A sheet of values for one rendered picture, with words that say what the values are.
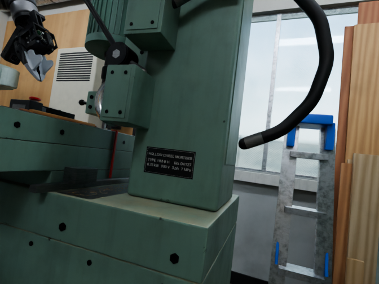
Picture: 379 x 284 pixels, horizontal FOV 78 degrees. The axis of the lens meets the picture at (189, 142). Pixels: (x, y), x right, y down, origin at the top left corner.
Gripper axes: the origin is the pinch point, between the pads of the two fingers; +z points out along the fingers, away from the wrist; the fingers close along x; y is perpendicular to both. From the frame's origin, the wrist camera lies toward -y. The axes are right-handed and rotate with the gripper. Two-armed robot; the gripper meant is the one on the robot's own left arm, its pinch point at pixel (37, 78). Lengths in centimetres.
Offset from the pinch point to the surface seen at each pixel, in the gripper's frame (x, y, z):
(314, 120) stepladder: 62, 75, 38
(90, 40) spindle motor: 2.0, 19.5, -2.4
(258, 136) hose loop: -3, 50, 43
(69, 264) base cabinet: -12, 8, 52
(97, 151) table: 3.6, 9.5, 27.6
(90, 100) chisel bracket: 6.8, 10.2, 10.7
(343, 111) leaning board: 123, 106, 35
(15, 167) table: -17.7, 7.4, 31.2
